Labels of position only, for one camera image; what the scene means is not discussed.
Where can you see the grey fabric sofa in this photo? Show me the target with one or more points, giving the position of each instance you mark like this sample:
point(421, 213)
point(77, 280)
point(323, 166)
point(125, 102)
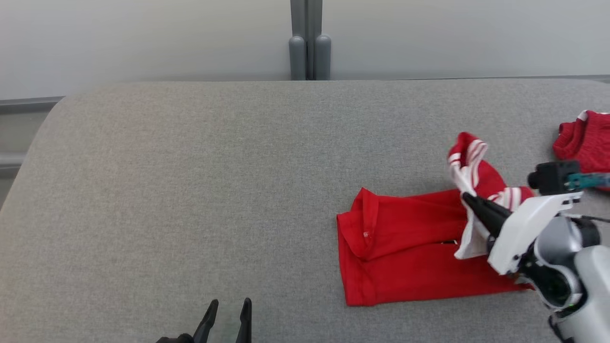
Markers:
point(190, 190)

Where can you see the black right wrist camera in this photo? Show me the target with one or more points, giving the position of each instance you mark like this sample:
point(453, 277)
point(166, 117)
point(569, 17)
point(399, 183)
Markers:
point(553, 177)

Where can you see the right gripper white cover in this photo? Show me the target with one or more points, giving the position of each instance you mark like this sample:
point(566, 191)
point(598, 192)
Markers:
point(519, 233)

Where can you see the red Bulls shorts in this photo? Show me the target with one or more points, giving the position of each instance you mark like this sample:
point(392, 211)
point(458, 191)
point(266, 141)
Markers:
point(586, 143)

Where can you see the teal right camera connector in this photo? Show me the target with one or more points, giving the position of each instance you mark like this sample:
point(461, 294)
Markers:
point(588, 181)

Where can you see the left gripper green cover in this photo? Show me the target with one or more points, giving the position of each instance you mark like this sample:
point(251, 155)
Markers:
point(176, 339)

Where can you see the grey partition frame post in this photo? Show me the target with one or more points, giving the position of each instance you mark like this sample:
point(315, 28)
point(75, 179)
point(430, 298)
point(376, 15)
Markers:
point(310, 47)

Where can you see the red white striped jersey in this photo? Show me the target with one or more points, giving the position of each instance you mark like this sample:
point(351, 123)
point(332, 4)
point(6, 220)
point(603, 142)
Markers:
point(405, 238)

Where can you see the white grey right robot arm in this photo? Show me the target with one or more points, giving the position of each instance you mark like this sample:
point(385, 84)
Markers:
point(591, 286)

